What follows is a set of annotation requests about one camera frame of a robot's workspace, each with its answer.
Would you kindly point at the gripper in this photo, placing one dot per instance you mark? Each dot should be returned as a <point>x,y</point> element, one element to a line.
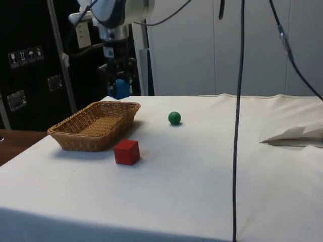
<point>118,49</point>

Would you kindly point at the blue cube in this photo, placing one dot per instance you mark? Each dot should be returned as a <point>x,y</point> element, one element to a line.
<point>122,89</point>

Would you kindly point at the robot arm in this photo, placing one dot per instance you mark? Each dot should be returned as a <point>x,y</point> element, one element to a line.
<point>126,10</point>

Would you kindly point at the wicker basket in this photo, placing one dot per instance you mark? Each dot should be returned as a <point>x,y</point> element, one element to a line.
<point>88,126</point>

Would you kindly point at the pale locker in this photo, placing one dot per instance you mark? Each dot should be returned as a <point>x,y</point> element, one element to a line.
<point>181,55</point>
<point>262,55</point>

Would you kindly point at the green ball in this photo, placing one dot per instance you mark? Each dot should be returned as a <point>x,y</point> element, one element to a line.
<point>174,118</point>

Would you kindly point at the red cube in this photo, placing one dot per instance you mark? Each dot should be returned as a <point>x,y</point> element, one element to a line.
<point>126,152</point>

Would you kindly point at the black cabinet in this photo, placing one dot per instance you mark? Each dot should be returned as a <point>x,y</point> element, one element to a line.
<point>30,83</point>

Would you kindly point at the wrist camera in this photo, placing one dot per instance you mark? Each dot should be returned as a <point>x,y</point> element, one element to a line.
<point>75,17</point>

